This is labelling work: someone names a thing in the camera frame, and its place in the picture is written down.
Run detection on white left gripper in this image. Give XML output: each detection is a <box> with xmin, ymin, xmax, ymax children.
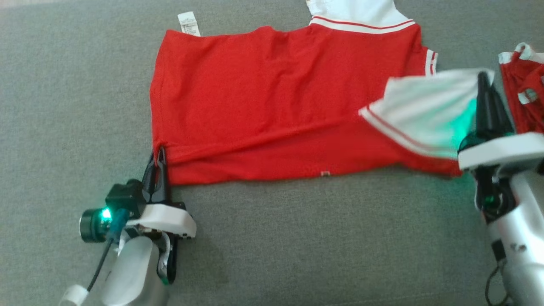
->
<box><xmin>126</xmin><ymin>147</ymin><xmax>197</xmax><ymax>239</ymax></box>

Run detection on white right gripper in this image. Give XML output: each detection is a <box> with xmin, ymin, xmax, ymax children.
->
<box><xmin>458</xmin><ymin>71</ymin><xmax>544</xmax><ymax>170</ymax></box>

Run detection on red shorts with white trim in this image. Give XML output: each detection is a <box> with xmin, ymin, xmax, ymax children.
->
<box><xmin>499</xmin><ymin>42</ymin><xmax>544</xmax><ymax>134</ymax></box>

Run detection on red shirt with white sleeves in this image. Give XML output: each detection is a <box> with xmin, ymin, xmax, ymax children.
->
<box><xmin>149</xmin><ymin>0</ymin><xmax>496</xmax><ymax>186</ymax></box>

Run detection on large grey sofa seat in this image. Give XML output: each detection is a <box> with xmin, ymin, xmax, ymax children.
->
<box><xmin>0</xmin><ymin>0</ymin><xmax>544</xmax><ymax>306</ymax></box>

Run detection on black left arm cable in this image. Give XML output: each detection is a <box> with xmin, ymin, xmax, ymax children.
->
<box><xmin>87</xmin><ymin>208</ymin><xmax>128</xmax><ymax>294</ymax></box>

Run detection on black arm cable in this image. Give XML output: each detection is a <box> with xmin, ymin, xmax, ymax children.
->
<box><xmin>87</xmin><ymin>208</ymin><xmax>128</xmax><ymax>294</ymax></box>
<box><xmin>484</xmin><ymin>263</ymin><xmax>510</xmax><ymax>306</ymax></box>

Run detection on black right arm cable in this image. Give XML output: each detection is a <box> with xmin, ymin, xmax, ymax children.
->
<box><xmin>484</xmin><ymin>263</ymin><xmax>510</xmax><ymax>306</ymax></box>

